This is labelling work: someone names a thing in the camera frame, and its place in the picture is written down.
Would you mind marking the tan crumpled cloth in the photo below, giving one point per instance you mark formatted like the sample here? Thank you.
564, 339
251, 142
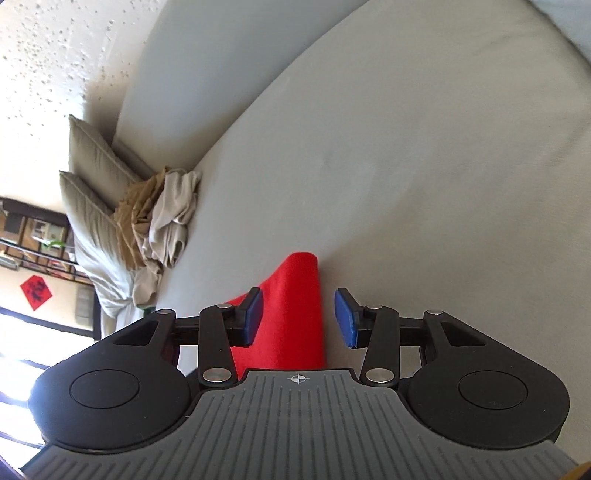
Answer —
134, 217

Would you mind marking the dark wooden shelf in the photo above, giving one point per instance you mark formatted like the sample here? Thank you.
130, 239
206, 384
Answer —
41, 240

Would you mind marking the grey sofa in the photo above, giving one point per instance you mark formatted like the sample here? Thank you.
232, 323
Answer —
369, 161

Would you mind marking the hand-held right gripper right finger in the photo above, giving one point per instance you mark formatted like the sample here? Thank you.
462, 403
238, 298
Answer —
345, 318

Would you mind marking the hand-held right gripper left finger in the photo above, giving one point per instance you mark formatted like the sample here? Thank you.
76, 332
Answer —
253, 318

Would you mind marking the red paper wall decoration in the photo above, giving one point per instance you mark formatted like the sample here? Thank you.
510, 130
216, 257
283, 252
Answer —
37, 293

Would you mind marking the off-white crumpled cloth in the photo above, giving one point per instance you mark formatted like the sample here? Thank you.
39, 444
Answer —
173, 217

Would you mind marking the large grey pillow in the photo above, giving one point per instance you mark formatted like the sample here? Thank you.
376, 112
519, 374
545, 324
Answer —
92, 230

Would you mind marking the red t-shirt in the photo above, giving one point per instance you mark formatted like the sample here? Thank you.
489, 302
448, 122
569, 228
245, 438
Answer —
291, 314

